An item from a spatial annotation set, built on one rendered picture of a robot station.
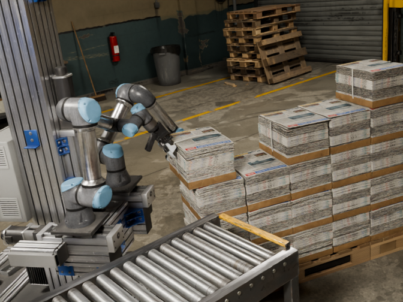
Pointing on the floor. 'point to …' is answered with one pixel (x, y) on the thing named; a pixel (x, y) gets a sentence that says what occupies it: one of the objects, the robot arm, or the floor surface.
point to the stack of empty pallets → (248, 34)
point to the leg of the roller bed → (291, 290)
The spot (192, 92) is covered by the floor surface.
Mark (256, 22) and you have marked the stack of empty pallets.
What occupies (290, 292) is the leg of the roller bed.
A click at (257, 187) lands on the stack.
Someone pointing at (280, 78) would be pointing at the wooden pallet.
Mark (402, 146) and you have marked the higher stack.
